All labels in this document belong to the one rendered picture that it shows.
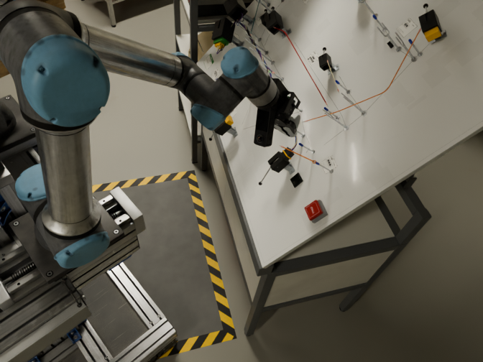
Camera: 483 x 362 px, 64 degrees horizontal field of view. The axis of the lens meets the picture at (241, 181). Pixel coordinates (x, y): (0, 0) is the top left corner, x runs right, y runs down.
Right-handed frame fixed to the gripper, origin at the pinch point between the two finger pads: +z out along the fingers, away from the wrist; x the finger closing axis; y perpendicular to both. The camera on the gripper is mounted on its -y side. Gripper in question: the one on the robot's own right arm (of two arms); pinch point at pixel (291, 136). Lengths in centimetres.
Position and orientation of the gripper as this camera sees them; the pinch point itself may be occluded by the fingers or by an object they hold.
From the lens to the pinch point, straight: 115.3
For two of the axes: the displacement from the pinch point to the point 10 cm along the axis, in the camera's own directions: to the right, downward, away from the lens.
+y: 4.3, -8.9, 1.2
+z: 4.8, 3.4, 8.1
